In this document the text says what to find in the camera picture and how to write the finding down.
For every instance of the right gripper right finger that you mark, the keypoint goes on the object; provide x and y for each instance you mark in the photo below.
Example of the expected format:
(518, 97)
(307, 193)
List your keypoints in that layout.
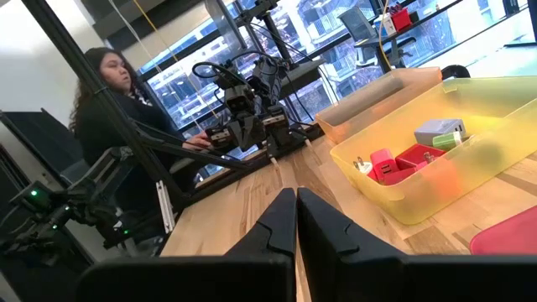
(377, 277)

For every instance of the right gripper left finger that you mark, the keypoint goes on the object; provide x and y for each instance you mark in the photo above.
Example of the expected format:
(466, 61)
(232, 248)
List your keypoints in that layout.
(210, 277)

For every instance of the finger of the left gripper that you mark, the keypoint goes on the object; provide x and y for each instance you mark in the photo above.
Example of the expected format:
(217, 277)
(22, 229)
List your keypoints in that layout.
(259, 132)
(246, 134)

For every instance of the small red cube charger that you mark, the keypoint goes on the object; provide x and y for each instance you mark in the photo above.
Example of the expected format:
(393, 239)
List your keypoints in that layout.
(382, 161)

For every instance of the lavender wall charger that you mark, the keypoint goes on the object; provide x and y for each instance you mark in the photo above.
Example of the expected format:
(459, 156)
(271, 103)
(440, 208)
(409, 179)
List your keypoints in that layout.
(436, 128)

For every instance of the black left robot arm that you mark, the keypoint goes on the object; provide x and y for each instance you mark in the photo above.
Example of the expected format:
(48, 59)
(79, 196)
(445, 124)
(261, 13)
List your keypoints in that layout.
(268, 75)

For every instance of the person's hand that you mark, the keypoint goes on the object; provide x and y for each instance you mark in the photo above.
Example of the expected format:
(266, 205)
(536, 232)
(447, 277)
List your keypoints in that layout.
(197, 142)

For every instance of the orange translucent plastic bin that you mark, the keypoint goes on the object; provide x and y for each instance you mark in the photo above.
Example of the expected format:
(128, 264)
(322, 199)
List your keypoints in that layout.
(356, 109)

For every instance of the yellow translucent plastic bin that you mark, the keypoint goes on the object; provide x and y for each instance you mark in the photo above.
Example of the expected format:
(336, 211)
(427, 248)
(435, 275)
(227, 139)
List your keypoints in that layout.
(419, 197)

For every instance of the large window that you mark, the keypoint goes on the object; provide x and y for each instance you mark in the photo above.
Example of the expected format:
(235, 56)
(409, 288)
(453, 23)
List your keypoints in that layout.
(335, 25)

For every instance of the pink translucent plastic bin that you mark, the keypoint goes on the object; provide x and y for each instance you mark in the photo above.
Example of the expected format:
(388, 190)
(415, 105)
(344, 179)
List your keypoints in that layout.
(507, 235)

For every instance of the person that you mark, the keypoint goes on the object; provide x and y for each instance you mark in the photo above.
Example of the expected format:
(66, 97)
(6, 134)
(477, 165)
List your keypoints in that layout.
(109, 126)

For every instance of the red box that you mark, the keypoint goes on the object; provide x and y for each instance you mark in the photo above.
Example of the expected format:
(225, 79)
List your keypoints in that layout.
(400, 20)

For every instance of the dark grey monitor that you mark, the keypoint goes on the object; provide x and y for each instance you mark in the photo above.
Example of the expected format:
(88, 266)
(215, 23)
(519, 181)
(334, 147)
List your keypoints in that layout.
(38, 142)

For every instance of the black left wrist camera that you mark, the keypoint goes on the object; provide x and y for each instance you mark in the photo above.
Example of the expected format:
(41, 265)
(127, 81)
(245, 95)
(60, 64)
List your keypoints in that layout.
(239, 98)

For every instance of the silver metal bracket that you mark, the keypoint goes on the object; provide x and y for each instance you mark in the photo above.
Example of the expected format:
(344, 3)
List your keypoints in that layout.
(165, 205)

